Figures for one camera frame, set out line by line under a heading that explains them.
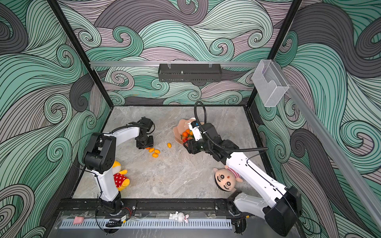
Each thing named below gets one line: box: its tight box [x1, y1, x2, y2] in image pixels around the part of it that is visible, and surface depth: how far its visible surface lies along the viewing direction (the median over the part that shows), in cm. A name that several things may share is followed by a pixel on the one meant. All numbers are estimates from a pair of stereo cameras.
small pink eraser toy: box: [73, 216, 85, 225], surface depth 70 cm
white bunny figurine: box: [169, 211, 190, 224], surface depth 70 cm
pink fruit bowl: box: [173, 117, 196, 145], surface depth 103 cm
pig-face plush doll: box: [213, 165, 244, 192], surface depth 77 cm
